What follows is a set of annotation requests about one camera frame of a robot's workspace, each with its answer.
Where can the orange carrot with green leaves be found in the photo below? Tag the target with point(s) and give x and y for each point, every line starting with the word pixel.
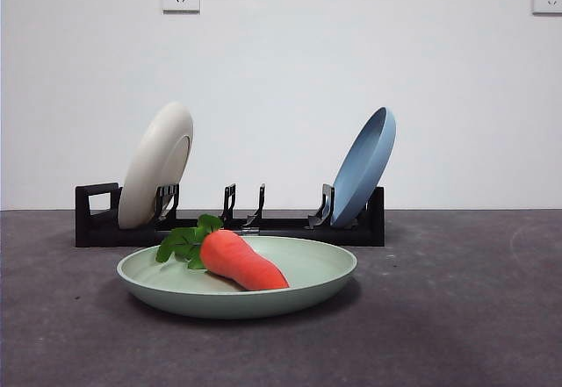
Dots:
pixel 241 262

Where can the green plate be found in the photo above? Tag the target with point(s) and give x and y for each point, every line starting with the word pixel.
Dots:
pixel 219 301

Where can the blue plate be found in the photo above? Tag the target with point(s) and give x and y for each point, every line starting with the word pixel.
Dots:
pixel 363 172

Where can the cream plate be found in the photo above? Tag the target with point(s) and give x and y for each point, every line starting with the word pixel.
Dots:
pixel 149 172

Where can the black plate rack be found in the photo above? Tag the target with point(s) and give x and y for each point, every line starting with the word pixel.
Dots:
pixel 110 235

